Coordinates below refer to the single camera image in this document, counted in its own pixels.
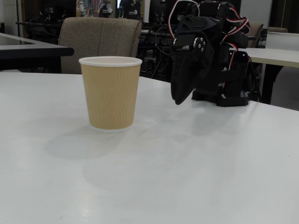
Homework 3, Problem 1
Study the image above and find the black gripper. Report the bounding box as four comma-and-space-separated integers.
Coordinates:
170, 15, 221, 105

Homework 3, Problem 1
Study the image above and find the black robot arm with base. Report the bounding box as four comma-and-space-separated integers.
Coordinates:
177, 0, 253, 108

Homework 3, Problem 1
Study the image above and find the tan ribbed paper cup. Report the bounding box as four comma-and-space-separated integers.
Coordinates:
78, 56, 143, 134

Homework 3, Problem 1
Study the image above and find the black monitor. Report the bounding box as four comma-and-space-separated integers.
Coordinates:
149, 0, 178, 23

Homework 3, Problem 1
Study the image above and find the beige chair with wide back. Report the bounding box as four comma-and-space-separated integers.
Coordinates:
247, 22, 264, 49

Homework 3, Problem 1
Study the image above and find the brown fabric chair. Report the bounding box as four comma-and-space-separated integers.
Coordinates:
57, 16, 142, 75

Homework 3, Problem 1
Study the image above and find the white table with dark legs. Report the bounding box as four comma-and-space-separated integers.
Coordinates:
230, 31, 299, 105

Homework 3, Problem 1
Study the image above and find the colourful poster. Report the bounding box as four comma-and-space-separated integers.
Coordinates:
76, 0, 113, 17

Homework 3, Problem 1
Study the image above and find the dark cluttered workbench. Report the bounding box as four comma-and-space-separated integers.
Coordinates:
15, 4, 78, 45

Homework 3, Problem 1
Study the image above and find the dark-edged grey table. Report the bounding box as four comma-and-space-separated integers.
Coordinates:
0, 32, 75, 72

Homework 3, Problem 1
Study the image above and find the electronics rack with cables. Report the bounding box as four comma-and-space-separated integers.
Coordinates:
137, 22, 175, 84

